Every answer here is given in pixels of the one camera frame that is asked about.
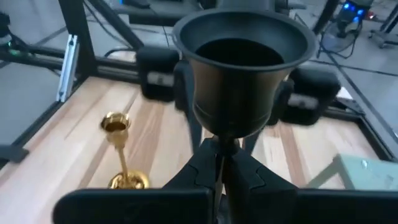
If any black device with blue lights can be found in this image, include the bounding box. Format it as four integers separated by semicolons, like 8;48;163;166
337;0;374;39

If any green perforated metal shelf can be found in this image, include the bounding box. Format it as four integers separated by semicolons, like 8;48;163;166
306;154;398;190

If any silver aluminium bracket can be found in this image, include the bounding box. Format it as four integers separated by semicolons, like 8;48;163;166
55;34;79;103

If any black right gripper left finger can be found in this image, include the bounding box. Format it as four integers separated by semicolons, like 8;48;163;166
52;138;223;224

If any short gold candlestick holder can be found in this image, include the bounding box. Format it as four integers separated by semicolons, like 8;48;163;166
99;111;150;190

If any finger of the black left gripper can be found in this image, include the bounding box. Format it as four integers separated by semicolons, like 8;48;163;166
136;46;203;153
267;67;342;127

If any black table bracket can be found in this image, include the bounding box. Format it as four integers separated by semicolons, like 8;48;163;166
0;144;30;163

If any black candlestick holder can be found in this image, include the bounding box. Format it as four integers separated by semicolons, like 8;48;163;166
172;7;318;156

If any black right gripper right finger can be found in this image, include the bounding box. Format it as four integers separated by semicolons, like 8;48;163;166
222;149;398;224

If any black aluminium table frame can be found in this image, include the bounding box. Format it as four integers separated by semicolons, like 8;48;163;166
0;0;398;162

